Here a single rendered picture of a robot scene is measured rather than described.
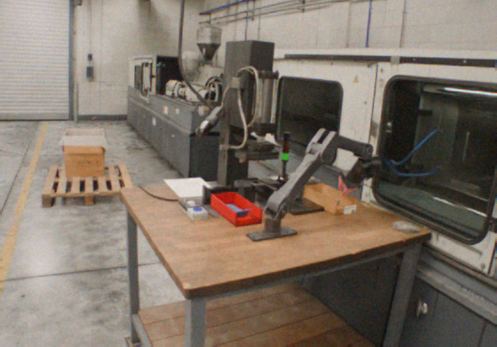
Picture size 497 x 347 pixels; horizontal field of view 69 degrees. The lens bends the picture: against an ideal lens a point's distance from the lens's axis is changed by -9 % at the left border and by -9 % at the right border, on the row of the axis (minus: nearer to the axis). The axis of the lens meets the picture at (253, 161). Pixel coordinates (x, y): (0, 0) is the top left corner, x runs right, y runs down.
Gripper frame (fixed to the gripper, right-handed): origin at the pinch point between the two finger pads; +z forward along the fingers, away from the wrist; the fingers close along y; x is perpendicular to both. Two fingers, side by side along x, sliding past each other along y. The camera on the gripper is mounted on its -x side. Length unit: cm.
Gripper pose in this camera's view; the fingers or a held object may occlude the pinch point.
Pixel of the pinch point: (342, 191)
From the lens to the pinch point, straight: 185.5
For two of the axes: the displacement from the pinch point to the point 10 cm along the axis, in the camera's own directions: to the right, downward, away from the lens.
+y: -3.5, -7.2, 5.9
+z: -3.4, 6.9, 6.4
